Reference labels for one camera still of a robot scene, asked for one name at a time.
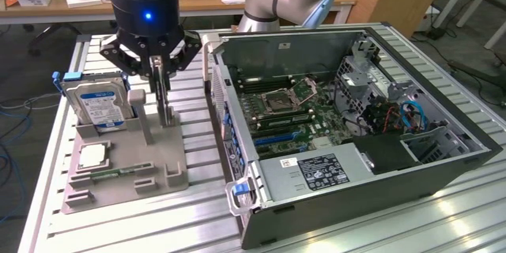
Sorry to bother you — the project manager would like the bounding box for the green motherboard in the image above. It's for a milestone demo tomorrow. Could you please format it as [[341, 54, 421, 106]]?
[[235, 73, 359, 159]]

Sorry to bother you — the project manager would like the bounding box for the black floor stand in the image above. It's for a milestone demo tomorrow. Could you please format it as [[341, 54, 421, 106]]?
[[449, 59, 506, 84]]

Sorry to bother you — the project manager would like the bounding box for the CPU socket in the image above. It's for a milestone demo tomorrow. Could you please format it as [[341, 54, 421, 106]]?
[[261, 89, 298, 115]]

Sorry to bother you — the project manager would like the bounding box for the black office chair base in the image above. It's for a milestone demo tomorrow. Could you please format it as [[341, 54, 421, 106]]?
[[22, 21, 83, 57]]

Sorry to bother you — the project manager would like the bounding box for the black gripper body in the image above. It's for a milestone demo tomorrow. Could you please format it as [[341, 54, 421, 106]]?
[[108, 0, 186, 62]]

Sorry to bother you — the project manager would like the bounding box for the red wire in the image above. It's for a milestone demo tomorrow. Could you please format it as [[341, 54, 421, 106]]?
[[385, 107, 398, 131]]

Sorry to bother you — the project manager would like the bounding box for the blue floor cable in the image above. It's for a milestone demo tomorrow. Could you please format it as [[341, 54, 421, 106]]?
[[0, 107, 32, 223]]

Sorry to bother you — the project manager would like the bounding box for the open black PC case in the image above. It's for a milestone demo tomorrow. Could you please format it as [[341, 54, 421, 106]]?
[[200, 26, 504, 251]]

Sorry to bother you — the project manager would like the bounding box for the hard disk with blue caddy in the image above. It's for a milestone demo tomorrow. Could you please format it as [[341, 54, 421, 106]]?
[[51, 68, 139, 133]]

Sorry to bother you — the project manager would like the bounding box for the wooden desk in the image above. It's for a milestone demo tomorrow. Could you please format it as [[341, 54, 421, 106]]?
[[0, 0, 358, 33]]

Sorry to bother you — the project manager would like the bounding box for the blue wire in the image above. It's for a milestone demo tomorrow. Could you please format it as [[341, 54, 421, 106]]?
[[398, 101, 431, 133]]

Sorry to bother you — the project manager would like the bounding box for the silver CPU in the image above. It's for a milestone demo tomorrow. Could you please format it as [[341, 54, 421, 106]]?
[[78, 144, 111, 171]]

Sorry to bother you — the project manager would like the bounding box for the grey floor cable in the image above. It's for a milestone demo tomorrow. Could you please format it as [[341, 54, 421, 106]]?
[[0, 92, 67, 111]]

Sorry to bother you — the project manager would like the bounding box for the black RAM stick white label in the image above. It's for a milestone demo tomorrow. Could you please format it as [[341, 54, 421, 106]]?
[[257, 111, 314, 130]]

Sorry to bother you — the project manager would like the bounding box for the graphics card with metal bracket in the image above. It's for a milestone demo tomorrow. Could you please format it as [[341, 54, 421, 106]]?
[[152, 56, 175, 129]]

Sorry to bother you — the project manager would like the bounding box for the blue expansion slot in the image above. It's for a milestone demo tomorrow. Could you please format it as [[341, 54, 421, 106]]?
[[253, 133, 298, 148]]

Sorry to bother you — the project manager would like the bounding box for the green RAM stick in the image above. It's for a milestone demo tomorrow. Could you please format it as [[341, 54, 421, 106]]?
[[91, 163, 154, 181]]

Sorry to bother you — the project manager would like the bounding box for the grey power supply unit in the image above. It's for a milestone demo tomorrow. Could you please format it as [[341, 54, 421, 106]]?
[[257, 143, 375, 201]]

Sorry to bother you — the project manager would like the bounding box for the metal socket cover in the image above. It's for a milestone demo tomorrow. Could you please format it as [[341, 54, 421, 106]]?
[[290, 76, 321, 105]]

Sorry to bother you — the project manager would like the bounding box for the metal disk bay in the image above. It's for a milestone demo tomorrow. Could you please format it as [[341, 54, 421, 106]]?
[[334, 54, 398, 123]]

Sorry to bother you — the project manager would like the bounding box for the grey printed parts rack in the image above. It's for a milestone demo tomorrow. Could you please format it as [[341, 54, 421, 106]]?
[[59, 88, 191, 216]]

